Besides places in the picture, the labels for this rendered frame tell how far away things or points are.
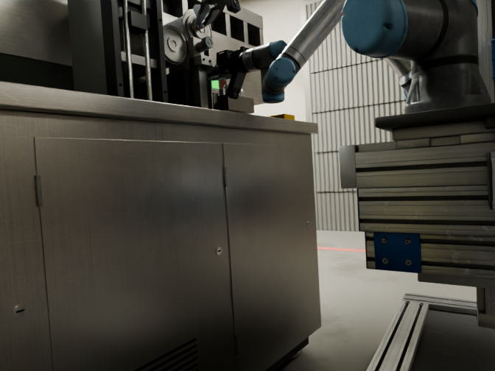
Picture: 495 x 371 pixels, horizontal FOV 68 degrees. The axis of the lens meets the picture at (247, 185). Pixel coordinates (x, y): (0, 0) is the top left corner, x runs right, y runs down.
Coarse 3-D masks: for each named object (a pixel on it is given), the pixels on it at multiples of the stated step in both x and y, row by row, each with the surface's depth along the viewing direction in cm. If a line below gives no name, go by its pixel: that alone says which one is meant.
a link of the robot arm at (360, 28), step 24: (360, 0) 63; (384, 0) 59; (408, 0) 60; (432, 0) 63; (360, 24) 64; (384, 24) 60; (408, 24) 61; (432, 24) 63; (360, 48) 65; (384, 48) 63; (408, 48) 64
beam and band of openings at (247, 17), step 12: (168, 0) 175; (180, 0) 173; (192, 0) 179; (168, 12) 175; (180, 12) 173; (228, 12) 198; (240, 12) 205; (252, 12) 214; (216, 24) 200; (228, 24) 198; (240, 24) 209; (252, 24) 214; (228, 36) 197; (240, 36) 210; (252, 36) 223
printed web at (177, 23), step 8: (120, 24) 132; (168, 24) 136; (176, 24) 132; (120, 32) 132; (120, 40) 132; (136, 40) 126; (136, 48) 127; (168, 64) 125; (176, 64) 126; (136, 72) 134; (144, 72) 133
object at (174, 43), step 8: (168, 32) 123; (176, 32) 126; (168, 40) 123; (176, 40) 125; (184, 40) 128; (168, 48) 123; (176, 48) 125; (184, 48) 129; (168, 56) 122; (176, 56) 126; (184, 56) 128
